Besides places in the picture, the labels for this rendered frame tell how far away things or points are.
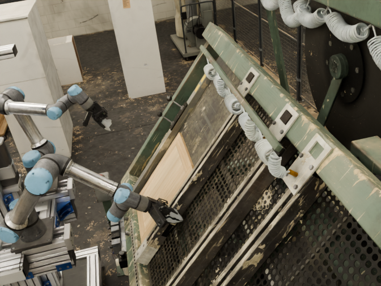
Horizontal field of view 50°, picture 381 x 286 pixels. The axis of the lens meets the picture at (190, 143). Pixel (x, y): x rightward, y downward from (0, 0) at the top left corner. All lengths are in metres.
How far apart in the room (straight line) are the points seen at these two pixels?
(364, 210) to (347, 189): 0.09
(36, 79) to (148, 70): 2.09
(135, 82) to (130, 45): 0.57
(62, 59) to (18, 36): 2.87
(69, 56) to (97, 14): 3.27
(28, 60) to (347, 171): 3.95
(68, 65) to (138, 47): 1.72
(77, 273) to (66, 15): 7.97
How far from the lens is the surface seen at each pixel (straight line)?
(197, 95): 2.53
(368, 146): 1.47
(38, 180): 2.01
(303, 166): 1.36
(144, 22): 6.14
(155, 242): 2.24
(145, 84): 6.41
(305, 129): 1.44
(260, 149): 1.39
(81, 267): 3.45
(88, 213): 4.29
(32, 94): 4.87
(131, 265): 2.42
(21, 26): 4.65
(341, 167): 1.26
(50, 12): 10.61
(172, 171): 2.42
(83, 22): 10.61
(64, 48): 7.43
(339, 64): 1.90
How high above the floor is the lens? 2.57
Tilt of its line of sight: 31 degrees down
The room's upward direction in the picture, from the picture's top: 8 degrees counter-clockwise
